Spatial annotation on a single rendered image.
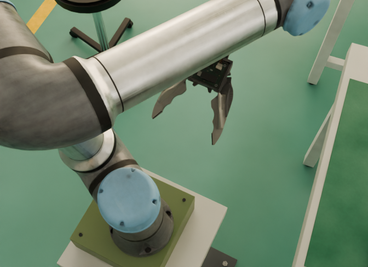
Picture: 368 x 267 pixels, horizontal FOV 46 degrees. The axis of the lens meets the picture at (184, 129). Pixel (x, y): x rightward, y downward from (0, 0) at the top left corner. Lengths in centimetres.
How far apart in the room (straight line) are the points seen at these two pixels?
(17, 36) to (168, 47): 17
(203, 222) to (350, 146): 47
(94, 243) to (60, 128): 61
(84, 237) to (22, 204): 103
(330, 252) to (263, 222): 81
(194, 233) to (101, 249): 24
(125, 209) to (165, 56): 39
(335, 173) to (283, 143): 90
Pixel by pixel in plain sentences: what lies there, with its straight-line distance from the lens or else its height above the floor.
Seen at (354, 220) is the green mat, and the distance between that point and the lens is 121.
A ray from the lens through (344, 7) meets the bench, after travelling 196.
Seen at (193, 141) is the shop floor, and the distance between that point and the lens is 207.
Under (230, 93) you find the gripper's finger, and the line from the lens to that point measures 77.
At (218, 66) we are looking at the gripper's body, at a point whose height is 127.
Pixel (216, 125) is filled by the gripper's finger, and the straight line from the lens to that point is 77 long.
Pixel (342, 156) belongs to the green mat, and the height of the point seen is 75.
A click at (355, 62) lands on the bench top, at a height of 75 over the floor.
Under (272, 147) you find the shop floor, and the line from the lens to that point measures 210.
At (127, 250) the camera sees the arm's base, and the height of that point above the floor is 86.
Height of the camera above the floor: 183
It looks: 60 degrees down
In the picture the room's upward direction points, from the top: straight up
